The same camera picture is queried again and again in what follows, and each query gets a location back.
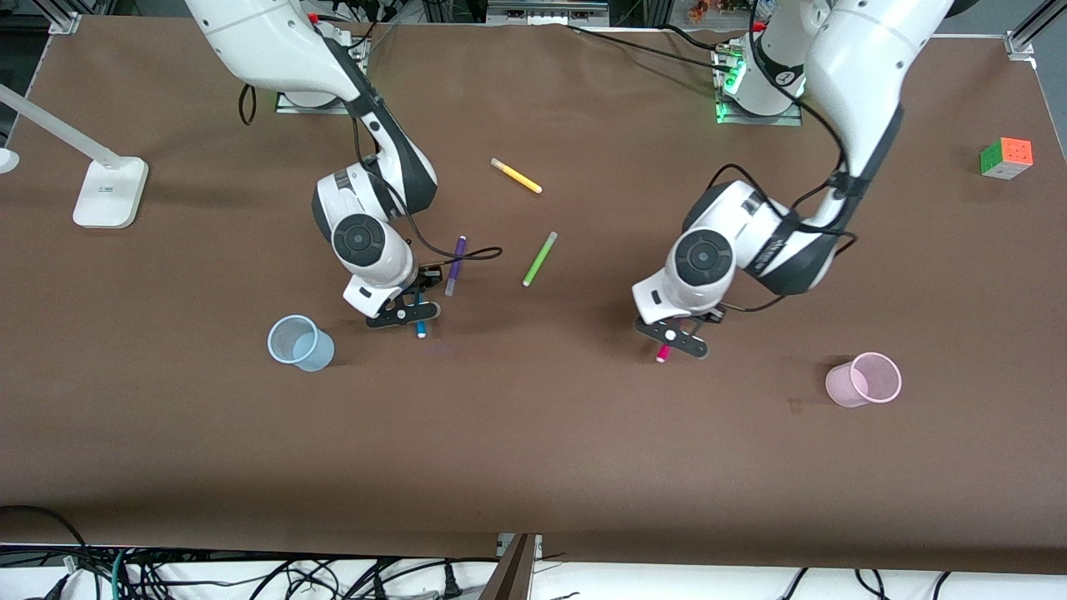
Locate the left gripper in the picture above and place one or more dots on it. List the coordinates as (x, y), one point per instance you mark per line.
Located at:
(713, 317)

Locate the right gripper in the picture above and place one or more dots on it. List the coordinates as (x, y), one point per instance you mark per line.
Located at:
(430, 275)

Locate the blue marker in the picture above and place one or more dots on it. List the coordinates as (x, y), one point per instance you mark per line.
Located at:
(422, 330)

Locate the pink marker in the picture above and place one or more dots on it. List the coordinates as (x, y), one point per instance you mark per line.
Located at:
(663, 356)

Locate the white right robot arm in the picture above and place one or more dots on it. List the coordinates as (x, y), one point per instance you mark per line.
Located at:
(267, 42)

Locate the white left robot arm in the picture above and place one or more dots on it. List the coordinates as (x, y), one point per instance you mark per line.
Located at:
(859, 67)

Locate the purple marker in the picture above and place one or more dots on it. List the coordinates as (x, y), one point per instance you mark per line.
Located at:
(455, 267)

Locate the blue plastic cup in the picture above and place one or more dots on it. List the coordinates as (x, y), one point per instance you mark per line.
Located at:
(313, 354)

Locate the green marker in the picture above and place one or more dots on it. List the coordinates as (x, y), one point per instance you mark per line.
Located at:
(539, 260)

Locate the pink plastic cup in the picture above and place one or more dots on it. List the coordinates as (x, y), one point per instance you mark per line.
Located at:
(842, 385)

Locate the yellow marker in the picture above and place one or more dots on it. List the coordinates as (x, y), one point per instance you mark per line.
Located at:
(517, 176)

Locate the white desk lamp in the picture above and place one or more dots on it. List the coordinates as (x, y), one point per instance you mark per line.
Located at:
(111, 192)

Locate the colourful puzzle cube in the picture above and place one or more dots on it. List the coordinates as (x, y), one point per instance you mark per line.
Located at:
(1006, 158)

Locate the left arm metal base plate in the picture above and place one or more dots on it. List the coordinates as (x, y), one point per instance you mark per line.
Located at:
(763, 119)

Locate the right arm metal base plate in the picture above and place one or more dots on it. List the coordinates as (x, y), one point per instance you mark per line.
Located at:
(292, 107)

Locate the brown wooden post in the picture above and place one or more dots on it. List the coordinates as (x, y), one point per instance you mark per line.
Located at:
(510, 575)

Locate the aluminium frame profile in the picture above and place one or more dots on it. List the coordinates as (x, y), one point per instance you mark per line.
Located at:
(64, 17)
(1027, 35)

